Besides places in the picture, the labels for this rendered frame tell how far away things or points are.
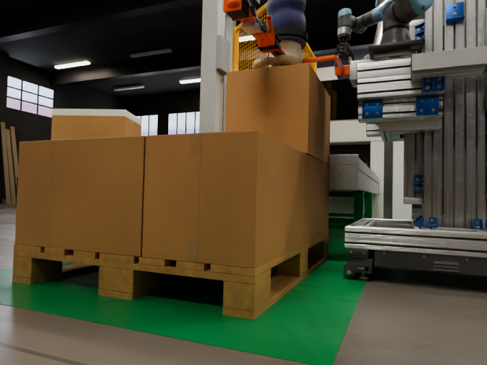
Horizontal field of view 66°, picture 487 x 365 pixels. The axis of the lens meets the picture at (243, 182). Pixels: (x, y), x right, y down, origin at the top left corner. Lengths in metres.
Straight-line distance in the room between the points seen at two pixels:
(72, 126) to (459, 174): 2.73
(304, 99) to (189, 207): 0.79
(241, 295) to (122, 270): 0.43
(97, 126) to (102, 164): 1.88
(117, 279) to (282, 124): 0.94
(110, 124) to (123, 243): 2.00
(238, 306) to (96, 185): 0.65
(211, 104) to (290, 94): 1.78
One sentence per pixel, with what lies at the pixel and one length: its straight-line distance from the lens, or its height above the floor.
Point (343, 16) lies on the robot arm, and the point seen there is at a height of 1.38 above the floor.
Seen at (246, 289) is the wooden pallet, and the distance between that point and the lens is 1.13.
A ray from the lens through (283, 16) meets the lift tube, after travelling 2.09.
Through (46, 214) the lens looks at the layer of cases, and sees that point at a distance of 1.59.
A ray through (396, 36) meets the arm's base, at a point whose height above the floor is 1.08.
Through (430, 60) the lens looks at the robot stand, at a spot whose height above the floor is 0.91.
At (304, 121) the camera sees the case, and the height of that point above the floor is 0.69.
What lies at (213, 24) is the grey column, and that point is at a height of 1.89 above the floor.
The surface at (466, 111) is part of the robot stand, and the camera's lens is 2.05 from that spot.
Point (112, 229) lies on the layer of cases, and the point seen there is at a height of 0.23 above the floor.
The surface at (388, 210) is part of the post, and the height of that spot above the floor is 0.27.
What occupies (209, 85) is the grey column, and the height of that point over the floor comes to 1.34.
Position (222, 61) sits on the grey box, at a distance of 3.52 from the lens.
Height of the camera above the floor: 0.35
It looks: 2 degrees up
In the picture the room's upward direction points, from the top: 1 degrees clockwise
